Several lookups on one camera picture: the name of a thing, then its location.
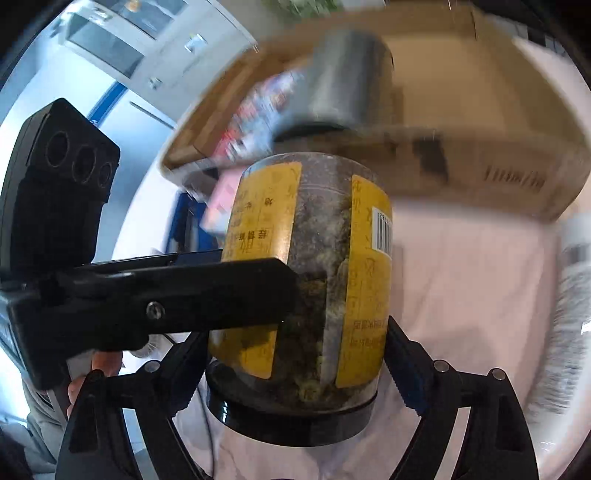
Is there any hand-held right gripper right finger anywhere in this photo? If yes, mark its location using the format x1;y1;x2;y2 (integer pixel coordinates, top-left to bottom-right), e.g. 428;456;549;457
383;316;539;480

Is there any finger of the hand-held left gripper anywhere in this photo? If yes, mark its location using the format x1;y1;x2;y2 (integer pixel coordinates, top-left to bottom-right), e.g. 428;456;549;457
106;257;299;335
83;248;228;274

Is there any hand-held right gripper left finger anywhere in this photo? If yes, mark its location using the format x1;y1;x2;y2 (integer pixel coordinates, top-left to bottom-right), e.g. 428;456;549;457
55;329;218;480

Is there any yellow label clear jar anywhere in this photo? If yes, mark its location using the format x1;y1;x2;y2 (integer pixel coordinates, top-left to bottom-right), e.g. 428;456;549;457
205;154;394;448

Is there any person's left hand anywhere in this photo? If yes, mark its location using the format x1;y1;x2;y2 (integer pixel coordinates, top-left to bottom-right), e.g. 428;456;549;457
67;350;123;409

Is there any blue box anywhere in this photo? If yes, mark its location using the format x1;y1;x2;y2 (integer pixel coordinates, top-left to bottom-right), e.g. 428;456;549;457
170;191;223;252

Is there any pink box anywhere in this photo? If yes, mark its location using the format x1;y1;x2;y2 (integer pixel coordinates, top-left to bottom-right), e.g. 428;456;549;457
202;170;244;237

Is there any colourful printed packet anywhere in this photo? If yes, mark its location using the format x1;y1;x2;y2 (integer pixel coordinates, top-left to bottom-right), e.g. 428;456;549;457
216;69;306;163

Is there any white printed bottle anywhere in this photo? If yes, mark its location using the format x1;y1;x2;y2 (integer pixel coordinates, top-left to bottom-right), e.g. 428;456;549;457
525;216;591;416

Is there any white cabinet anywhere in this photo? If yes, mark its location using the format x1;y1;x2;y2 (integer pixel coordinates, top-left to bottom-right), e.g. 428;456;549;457
64;0;260;121

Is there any grey metal can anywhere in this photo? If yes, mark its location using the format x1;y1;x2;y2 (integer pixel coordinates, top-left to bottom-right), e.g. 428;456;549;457
271;28;397;140

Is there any cardboard box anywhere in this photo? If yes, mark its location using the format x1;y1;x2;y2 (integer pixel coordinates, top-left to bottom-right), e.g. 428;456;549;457
159;4;591;223

